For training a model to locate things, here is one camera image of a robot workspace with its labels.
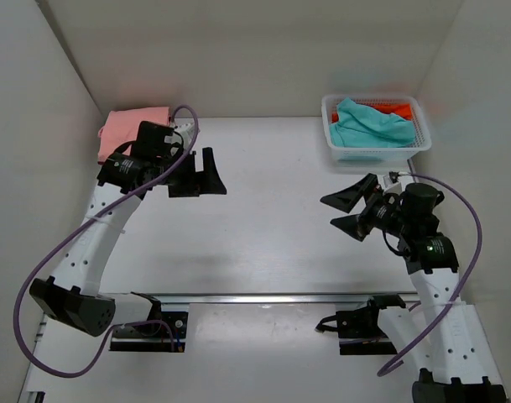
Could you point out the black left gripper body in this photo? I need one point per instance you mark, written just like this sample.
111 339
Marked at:
184 176

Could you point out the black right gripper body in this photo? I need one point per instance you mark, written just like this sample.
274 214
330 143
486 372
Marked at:
382 216

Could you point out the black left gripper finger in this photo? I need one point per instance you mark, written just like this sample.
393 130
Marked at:
208 162
209 181

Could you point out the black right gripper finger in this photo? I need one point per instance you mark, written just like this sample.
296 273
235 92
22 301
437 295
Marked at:
351 225
345 200

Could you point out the teal t shirt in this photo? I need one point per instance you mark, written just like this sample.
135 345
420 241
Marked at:
351 133

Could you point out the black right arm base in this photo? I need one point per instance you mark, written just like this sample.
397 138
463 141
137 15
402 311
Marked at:
358 331

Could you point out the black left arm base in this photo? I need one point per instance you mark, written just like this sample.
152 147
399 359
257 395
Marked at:
155 337

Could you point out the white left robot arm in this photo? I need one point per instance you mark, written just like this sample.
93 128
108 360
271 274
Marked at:
71 294

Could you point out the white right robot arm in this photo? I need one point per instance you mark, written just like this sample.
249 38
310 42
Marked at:
438 337

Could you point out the pink folded t shirt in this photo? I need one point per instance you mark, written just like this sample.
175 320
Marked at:
122 127

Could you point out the orange t shirt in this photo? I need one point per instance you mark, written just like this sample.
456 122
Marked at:
373 113

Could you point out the white plastic basket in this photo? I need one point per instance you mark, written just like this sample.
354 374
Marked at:
422 136

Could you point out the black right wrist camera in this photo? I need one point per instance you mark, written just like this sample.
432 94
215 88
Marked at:
419 200

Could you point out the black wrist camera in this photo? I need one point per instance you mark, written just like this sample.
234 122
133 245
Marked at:
419 200
156 141

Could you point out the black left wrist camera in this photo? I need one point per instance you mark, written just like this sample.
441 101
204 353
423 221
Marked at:
156 141

